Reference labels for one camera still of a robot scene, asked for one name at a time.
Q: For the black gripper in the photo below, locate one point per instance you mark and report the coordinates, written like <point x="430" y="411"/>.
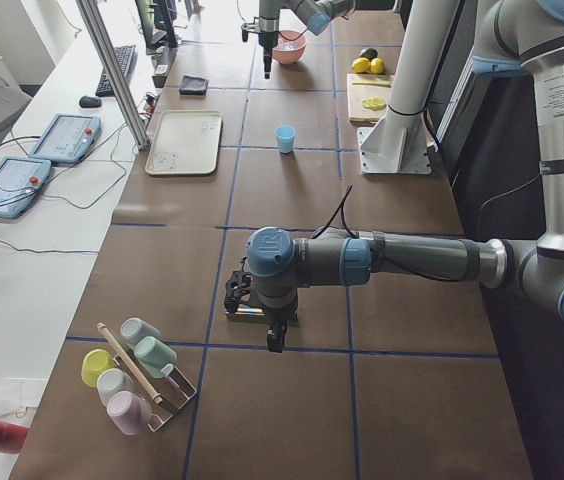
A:
<point x="265" y="39"/>
<point x="278" y="316"/>

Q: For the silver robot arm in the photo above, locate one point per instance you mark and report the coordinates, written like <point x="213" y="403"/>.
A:
<point x="507" y="181"/>
<point x="315" y="15"/>

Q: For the pink bowl of ice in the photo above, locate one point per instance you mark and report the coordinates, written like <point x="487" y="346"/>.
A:
<point x="290" y="47"/>

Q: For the light blue plastic cup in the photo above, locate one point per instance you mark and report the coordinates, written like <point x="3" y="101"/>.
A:
<point x="285" y="137"/>

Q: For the mint green cup on rack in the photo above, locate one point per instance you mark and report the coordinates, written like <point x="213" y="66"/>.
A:
<point x="154" y="355"/>

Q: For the grey cup on rack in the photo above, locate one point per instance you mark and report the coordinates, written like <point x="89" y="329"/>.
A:
<point x="134" y="329"/>

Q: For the white cup on rack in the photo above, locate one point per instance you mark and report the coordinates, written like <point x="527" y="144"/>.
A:
<point x="112" y="381"/>

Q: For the yellow cup on rack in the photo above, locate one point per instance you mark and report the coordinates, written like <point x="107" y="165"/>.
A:
<point x="94" y="363"/>

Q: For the pink cup on rack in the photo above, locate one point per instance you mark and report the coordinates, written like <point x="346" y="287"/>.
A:
<point x="129" y="412"/>

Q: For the steel muddler black tip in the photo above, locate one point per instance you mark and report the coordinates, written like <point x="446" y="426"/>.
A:
<point x="244" y="313"/>

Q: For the grey folded cloth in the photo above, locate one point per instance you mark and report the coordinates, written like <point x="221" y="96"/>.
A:
<point x="193" y="86"/>

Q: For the green avocado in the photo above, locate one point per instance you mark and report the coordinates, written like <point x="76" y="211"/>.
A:
<point x="368" y="53"/>

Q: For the bamboo cutting board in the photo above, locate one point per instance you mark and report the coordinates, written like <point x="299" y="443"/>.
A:
<point x="367" y="96"/>

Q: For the yellow lemon slices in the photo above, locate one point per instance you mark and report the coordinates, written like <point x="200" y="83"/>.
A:
<point x="374" y="103"/>

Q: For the cream bear serving tray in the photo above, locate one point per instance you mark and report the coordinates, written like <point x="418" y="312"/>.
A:
<point x="186" y="143"/>

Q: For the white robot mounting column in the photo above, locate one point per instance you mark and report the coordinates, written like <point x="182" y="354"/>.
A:
<point x="397" y="143"/>

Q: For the black computer mouse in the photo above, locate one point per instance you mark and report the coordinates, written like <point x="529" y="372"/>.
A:
<point x="88" y="102"/>

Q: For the upper blue teach pendant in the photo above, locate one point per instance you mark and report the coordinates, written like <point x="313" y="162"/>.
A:
<point x="67" y="139"/>

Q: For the blue teach pendant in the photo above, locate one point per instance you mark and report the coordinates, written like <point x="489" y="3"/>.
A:
<point x="67" y="139"/>
<point x="21" y="179"/>

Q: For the lower blue teach pendant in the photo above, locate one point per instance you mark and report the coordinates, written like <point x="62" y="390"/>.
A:
<point x="21" y="179"/>

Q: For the white wire cup rack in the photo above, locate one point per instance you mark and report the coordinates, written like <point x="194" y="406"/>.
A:
<point x="177" y="392"/>

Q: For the wooden rack handle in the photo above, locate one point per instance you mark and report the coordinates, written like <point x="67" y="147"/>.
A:
<point x="126" y="359"/>

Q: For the aluminium frame post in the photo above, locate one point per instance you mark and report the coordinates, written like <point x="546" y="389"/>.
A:
<point x="96" y="28"/>

